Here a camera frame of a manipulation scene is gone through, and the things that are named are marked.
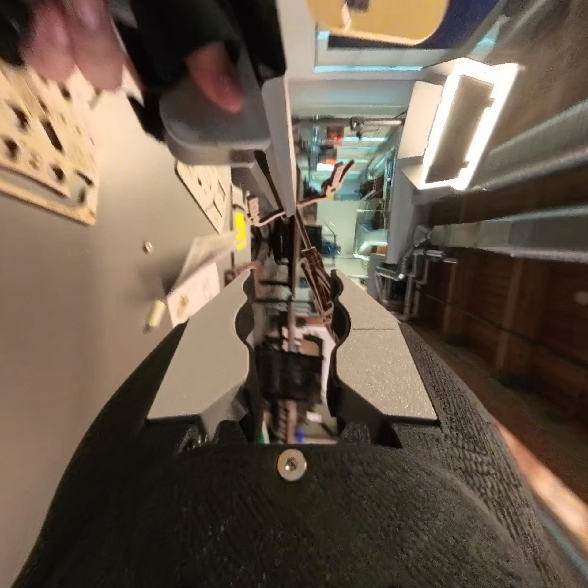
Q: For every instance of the person's left hand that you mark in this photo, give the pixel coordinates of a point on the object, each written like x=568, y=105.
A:
x=69, y=41

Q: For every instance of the wooden part sheet with holes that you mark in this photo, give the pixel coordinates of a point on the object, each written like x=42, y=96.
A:
x=92, y=160

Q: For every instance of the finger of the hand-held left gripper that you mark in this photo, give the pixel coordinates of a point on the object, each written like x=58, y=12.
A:
x=280, y=151

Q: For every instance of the wooden part sheet with cutouts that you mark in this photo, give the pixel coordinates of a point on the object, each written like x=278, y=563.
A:
x=202, y=183

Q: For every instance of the small white cylinder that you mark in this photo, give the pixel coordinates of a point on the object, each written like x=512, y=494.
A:
x=155, y=315

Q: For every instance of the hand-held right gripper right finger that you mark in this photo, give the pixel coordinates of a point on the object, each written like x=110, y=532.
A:
x=386, y=367

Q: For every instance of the yellow sticky note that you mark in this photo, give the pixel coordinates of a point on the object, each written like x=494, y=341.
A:
x=240, y=232

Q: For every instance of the wooden wheel assembly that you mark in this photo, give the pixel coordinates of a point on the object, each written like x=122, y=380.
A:
x=321, y=285

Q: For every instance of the ceiling light fixture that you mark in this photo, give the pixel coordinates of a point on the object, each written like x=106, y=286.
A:
x=441, y=151

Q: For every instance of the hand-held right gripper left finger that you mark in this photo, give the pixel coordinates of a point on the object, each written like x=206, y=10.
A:
x=197, y=367

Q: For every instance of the grey metal pipes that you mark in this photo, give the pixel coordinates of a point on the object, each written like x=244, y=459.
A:
x=413, y=275

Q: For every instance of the folded instruction paper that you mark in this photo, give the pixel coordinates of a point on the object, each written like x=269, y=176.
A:
x=197, y=289

